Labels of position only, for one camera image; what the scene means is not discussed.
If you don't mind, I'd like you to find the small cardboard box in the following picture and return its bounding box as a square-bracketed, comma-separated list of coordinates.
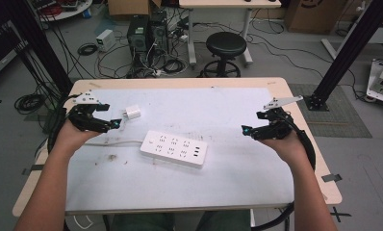
[107, 0, 162, 17]

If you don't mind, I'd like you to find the person's left hand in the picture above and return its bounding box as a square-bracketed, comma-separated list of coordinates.
[55, 118, 101, 154]

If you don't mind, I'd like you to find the large cardboard box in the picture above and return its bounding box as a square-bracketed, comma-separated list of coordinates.
[284, 0, 348, 35]

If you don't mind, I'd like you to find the grey tape strip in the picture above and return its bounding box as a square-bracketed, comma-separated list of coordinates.
[21, 164, 45, 176]
[320, 173, 344, 184]

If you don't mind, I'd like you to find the black round stool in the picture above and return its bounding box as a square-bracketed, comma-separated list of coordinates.
[198, 31, 248, 79]

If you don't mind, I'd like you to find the dark equipment case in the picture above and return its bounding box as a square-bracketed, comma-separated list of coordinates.
[0, 20, 28, 84]

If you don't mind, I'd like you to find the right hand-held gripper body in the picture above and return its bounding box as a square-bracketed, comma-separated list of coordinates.
[258, 94, 305, 141]

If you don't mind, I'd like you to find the black computer tower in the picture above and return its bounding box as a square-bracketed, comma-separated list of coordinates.
[148, 11, 170, 56]
[127, 14, 151, 69]

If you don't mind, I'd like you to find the round white table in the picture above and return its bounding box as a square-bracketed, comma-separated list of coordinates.
[28, 0, 94, 23]

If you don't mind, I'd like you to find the coiled black cable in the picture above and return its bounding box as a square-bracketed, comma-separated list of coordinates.
[161, 59, 186, 75]
[76, 42, 99, 57]
[13, 93, 47, 116]

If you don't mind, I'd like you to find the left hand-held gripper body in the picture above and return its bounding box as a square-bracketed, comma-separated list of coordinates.
[65, 90, 111, 134]

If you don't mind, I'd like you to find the white power supply box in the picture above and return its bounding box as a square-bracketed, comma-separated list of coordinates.
[95, 29, 117, 53]

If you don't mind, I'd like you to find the white power strip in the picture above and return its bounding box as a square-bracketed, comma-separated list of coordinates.
[140, 129, 209, 169]

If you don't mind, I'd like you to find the black tape cross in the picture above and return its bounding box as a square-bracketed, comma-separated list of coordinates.
[329, 206, 353, 223]

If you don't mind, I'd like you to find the grey floor mat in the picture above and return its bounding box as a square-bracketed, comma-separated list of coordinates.
[289, 84, 373, 140]

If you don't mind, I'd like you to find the white power strip cable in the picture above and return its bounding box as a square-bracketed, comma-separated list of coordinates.
[83, 139, 146, 147]

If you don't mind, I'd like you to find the light wooden table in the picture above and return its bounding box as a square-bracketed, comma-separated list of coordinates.
[12, 76, 344, 218]

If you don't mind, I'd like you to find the black metal stand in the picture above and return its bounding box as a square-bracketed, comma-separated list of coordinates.
[303, 0, 383, 112]
[6, 0, 74, 96]

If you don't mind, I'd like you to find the thin white cable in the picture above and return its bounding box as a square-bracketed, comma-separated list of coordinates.
[71, 214, 95, 231]

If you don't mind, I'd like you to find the white metal-legged desk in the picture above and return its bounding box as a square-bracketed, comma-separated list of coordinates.
[178, 0, 282, 67]

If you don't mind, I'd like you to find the white table mat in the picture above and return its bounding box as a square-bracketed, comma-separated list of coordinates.
[64, 87, 295, 214]

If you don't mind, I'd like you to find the person's right hand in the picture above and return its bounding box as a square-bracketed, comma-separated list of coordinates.
[259, 129, 305, 166]

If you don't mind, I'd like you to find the white charger plug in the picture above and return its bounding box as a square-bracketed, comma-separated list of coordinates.
[121, 104, 142, 122]

